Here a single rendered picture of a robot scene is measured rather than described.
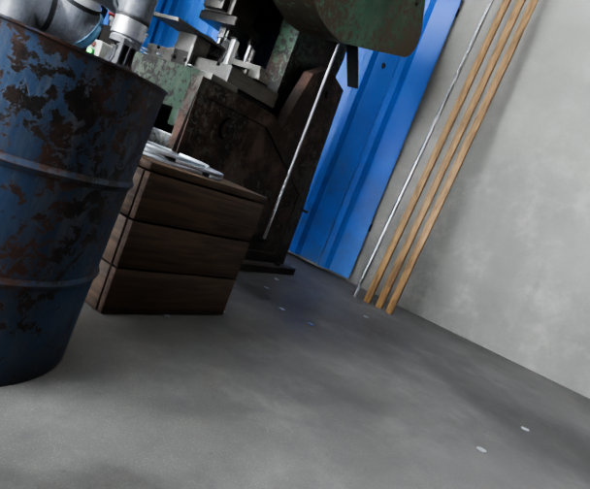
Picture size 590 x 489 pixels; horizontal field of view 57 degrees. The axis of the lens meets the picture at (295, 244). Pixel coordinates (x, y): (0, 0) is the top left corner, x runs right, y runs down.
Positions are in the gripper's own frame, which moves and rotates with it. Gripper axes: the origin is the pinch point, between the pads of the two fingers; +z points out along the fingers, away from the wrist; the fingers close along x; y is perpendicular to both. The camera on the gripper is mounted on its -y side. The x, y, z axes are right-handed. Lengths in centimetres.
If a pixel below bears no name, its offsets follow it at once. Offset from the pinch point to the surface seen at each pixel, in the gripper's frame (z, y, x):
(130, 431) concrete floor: 38, 69, 0
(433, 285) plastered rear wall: 21, -34, 189
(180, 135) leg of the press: -3.9, -32.1, 34.4
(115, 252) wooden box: 24.2, 23.1, 6.3
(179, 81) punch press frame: -21, -48, 34
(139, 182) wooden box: 8.2, 23.1, 6.1
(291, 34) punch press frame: -56, -58, 75
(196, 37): -38, -56, 38
